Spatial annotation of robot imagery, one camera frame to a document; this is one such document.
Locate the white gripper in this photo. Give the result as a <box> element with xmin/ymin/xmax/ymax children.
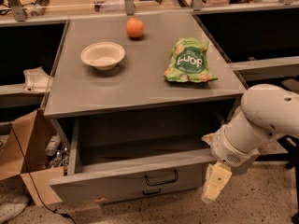
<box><xmin>201</xmin><ymin>125</ymin><xmax>259</xmax><ymax>203</ymax></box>

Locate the grey top drawer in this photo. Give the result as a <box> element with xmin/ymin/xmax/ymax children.
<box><xmin>50</xmin><ymin>117</ymin><xmax>219</xmax><ymax>205</ymax></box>

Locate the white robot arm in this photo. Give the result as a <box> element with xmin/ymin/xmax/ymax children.
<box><xmin>202</xmin><ymin>84</ymin><xmax>299</xmax><ymax>203</ymax></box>

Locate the grey drawer cabinet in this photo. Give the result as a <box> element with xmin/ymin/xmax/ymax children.
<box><xmin>42</xmin><ymin>10</ymin><xmax>248</xmax><ymax>205</ymax></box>

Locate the black office chair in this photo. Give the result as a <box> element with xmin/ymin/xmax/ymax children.
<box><xmin>257</xmin><ymin>135</ymin><xmax>299</xmax><ymax>224</ymax></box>

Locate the green chip bag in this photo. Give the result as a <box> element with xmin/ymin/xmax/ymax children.
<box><xmin>164</xmin><ymin>37</ymin><xmax>218</xmax><ymax>83</ymax></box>

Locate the white paper bowl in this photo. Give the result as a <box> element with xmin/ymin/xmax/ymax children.
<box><xmin>80</xmin><ymin>42</ymin><xmax>125</xmax><ymax>71</ymax></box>

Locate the orange fruit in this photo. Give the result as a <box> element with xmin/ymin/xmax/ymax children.
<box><xmin>125</xmin><ymin>18</ymin><xmax>144</xmax><ymax>38</ymax></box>

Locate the silver can in box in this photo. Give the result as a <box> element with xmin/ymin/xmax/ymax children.
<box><xmin>45</xmin><ymin>134</ymin><xmax>61</xmax><ymax>157</ymax></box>

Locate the brown cardboard box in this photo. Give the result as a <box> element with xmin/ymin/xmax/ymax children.
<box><xmin>0</xmin><ymin>109</ymin><xmax>64</xmax><ymax>206</ymax></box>

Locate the white curved plastic part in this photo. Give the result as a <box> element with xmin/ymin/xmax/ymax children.
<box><xmin>22</xmin><ymin>67</ymin><xmax>53</xmax><ymax>93</ymax></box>

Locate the white shoe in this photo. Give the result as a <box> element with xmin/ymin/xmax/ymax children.
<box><xmin>0</xmin><ymin>195</ymin><xmax>29</xmax><ymax>224</ymax></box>

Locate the black floor cable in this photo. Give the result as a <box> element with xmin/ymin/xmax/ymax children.
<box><xmin>0</xmin><ymin>101</ymin><xmax>78</xmax><ymax>224</ymax></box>

